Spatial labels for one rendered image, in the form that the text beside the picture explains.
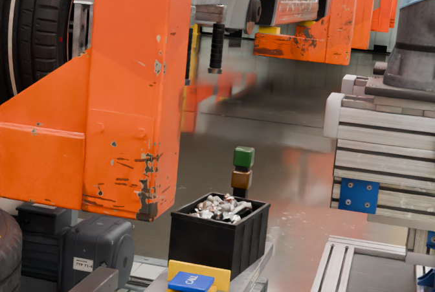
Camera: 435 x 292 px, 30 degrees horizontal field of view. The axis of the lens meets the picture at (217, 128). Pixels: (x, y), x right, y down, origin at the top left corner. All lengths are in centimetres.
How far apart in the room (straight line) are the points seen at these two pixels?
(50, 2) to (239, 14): 298
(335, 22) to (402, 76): 389
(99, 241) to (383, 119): 72
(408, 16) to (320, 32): 391
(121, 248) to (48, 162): 36
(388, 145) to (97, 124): 68
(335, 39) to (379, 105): 388
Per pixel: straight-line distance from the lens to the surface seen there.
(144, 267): 271
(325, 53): 578
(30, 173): 176
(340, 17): 576
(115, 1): 164
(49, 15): 205
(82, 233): 197
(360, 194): 197
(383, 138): 190
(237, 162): 179
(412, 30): 189
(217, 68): 240
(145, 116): 163
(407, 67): 189
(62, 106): 172
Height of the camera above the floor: 102
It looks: 10 degrees down
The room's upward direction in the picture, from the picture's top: 5 degrees clockwise
